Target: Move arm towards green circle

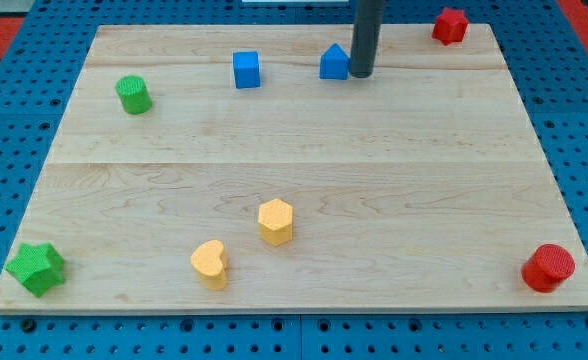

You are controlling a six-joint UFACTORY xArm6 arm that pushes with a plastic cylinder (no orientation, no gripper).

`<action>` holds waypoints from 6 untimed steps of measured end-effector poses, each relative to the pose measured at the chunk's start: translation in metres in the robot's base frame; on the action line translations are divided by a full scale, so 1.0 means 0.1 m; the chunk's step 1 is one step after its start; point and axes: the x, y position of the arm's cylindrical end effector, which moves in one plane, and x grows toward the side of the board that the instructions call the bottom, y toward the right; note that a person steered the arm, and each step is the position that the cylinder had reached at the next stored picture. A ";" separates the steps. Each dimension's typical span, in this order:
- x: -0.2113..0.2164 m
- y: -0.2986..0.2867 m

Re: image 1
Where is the green star block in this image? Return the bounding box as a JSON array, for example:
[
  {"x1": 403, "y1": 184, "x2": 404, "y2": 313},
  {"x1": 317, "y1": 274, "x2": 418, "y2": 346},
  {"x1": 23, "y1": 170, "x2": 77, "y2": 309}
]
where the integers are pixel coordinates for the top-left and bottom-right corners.
[{"x1": 4, "y1": 243, "x2": 66, "y2": 298}]

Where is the blue cube block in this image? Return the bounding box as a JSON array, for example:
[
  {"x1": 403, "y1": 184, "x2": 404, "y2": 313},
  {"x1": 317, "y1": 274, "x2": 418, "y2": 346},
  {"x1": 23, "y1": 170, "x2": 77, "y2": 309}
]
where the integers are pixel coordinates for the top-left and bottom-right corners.
[{"x1": 232, "y1": 51, "x2": 261, "y2": 89}]

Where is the yellow hexagon block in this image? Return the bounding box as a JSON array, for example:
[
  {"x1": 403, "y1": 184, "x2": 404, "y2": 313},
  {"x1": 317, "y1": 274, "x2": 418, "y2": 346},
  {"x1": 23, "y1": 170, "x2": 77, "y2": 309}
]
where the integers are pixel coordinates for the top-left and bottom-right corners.
[{"x1": 258, "y1": 198, "x2": 293, "y2": 247}]

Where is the yellow heart block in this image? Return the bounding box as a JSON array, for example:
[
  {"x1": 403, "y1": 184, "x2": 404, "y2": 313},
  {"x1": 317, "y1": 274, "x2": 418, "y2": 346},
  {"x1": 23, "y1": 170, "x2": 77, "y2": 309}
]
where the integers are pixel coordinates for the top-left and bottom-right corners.
[{"x1": 190, "y1": 239, "x2": 228, "y2": 290}]

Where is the blue house-shaped block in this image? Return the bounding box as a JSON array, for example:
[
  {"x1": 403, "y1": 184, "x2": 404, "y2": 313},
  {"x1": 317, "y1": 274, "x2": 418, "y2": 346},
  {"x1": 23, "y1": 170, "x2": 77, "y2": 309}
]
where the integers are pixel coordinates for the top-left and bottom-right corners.
[{"x1": 319, "y1": 43, "x2": 350, "y2": 80}]

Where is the red star block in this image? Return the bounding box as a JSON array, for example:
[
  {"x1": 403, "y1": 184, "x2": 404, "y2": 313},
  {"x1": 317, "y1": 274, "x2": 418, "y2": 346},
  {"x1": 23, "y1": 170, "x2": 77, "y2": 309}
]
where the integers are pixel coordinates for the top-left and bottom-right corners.
[{"x1": 431, "y1": 7, "x2": 469, "y2": 46}]

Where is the green cylinder block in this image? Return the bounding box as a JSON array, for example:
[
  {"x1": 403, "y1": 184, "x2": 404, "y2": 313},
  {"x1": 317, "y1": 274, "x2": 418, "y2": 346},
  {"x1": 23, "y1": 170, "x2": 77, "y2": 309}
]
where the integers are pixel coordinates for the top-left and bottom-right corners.
[{"x1": 115, "y1": 75, "x2": 152, "y2": 115}]

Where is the red cylinder block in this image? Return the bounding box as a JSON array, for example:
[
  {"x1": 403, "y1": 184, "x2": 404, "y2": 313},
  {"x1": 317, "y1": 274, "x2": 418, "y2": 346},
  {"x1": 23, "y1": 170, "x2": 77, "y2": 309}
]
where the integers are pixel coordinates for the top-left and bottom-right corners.
[{"x1": 521, "y1": 244, "x2": 576, "y2": 293}]

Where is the light wooden board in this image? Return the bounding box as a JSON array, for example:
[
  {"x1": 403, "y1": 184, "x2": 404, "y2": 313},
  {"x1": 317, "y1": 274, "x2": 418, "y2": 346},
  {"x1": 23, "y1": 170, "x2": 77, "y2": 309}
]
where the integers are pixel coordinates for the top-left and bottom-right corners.
[{"x1": 0, "y1": 24, "x2": 588, "y2": 315}]

